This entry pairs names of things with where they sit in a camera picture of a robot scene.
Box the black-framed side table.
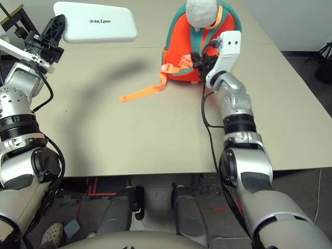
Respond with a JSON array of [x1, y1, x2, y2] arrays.
[[0, 4, 34, 37]]

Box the beige robot torso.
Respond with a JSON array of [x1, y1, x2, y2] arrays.
[[59, 229, 210, 249]]

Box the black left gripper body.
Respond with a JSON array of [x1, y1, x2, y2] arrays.
[[24, 31, 64, 66]]

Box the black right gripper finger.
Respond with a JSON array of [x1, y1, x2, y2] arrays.
[[191, 52, 202, 69]]

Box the white perforated shoe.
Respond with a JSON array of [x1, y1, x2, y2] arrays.
[[40, 222, 64, 246]]

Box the grey left robot leg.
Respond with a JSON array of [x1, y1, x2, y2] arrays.
[[96, 185, 145, 236]]

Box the black tripod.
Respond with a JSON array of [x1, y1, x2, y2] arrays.
[[303, 40, 332, 84]]

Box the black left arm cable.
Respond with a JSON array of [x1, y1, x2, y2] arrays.
[[23, 71, 67, 234]]

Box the black clamp pole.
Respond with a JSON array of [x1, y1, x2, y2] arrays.
[[0, 4, 26, 39]]

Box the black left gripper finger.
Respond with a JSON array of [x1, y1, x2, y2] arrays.
[[40, 14, 67, 44]]

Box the grey and white plush pendant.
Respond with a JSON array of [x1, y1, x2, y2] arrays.
[[186, 0, 221, 32]]

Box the grey robot leg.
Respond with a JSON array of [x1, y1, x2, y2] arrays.
[[170, 183, 210, 247], [96, 185, 145, 236]]

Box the white plastic pencil case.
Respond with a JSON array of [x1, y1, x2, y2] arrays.
[[53, 1, 139, 44]]

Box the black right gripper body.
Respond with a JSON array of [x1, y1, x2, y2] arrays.
[[196, 52, 222, 78]]

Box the orange and teal backpack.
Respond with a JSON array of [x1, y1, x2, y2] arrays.
[[119, 0, 243, 104]]

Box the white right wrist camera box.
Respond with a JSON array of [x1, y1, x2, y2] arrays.
[[204, 30, 242, 89]]

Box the grey right robot leg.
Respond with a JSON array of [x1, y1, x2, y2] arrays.
[[170, 183, 210, 247]]

